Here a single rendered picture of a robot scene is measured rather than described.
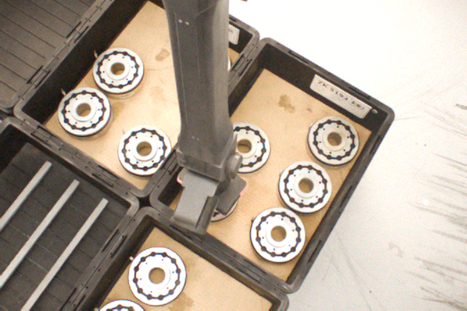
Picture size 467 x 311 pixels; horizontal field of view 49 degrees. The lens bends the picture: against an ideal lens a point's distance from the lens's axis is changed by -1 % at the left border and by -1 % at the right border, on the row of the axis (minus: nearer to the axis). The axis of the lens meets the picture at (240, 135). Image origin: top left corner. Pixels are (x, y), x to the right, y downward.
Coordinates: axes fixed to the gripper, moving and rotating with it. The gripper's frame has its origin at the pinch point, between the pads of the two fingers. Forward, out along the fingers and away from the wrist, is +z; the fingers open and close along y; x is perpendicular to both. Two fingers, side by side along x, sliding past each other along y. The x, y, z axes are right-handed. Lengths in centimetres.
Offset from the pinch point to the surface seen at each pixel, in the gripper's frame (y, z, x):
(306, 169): 11.6, 1.3, 14.4
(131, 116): -22.7, 4.5, 2.7
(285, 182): 10.0, 1.5, 9.8
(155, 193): -6.7, -6.1, -7.4
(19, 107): -36.2, -5.8, -10.3
